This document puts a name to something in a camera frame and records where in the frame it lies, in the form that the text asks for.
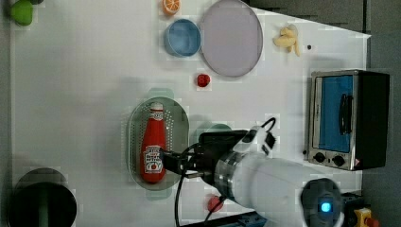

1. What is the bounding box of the blue bowl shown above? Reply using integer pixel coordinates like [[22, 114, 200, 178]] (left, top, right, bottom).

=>
[[164, 19, 201, 58]]

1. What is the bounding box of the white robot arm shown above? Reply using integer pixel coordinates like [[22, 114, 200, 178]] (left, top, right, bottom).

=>
[[161, 128, 342, 227]]

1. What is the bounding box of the green pear toy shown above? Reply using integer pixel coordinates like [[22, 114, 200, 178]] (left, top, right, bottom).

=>
[[10, 0, 33, 26]]

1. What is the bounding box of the green oval strainer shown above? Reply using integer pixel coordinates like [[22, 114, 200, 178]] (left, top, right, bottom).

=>
[[126, 88, 189, 201]]

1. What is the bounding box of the silver toaster oven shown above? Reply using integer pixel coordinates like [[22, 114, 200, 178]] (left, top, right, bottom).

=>
[[307, 70, 390, 171]]

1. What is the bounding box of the orange slice toy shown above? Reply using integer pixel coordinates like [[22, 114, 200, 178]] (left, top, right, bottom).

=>
[[162, 0, 181, 15]]

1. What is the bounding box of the yellow red emergency button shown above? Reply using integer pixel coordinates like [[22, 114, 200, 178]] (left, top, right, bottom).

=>
[[354, 208, 380, 227]]

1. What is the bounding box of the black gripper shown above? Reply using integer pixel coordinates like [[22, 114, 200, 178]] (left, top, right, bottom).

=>
[[160, 130, 247, 180]]

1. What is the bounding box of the red ketchup bottle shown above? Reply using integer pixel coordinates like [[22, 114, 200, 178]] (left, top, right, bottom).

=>
[[140, 102, 166, 183]]

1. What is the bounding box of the round grey plate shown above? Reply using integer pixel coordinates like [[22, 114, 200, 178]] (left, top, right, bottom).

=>
[[200, 0, 263, 77]]

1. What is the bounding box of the black cylinder container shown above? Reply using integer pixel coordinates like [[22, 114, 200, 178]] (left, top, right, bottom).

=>
[[8, 167, 78, 227]]

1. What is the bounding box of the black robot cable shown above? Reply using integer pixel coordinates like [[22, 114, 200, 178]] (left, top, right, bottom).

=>
[[174, 143, 228, 227]]

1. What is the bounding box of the red strawberry toy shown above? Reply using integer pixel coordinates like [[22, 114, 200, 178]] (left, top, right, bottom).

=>
[[207, 196, 224, 213], [197, 74, 211, 88]]

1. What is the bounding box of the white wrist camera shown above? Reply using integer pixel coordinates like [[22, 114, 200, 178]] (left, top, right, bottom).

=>
[[233, 117, 276, 157]]

